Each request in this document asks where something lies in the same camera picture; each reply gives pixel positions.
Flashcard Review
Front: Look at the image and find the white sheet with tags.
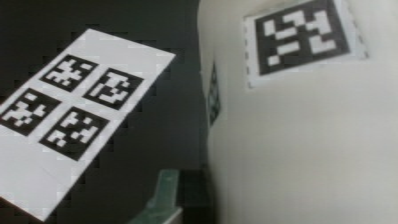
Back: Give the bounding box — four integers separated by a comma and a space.
0, 29, 176, 220

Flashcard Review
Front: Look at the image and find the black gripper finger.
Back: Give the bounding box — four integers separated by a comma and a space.
126, 169, 215, 224

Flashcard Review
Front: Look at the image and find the white cylindrical lamp shade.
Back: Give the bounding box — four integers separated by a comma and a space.
197, 0, 398, 224

